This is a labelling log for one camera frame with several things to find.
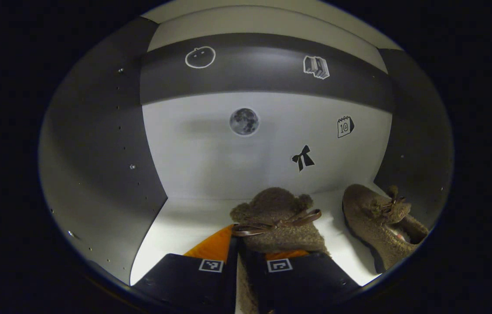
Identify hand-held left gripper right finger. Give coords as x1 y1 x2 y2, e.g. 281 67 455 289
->
239 249 360 314

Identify brown fuzzy shoe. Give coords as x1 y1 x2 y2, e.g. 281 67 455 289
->
230 188 329 314
342 184 429 274

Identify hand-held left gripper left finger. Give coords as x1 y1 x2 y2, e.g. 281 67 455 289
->
133 225 240 314

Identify white shoe cabinet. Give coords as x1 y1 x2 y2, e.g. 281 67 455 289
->
39 0 454 290

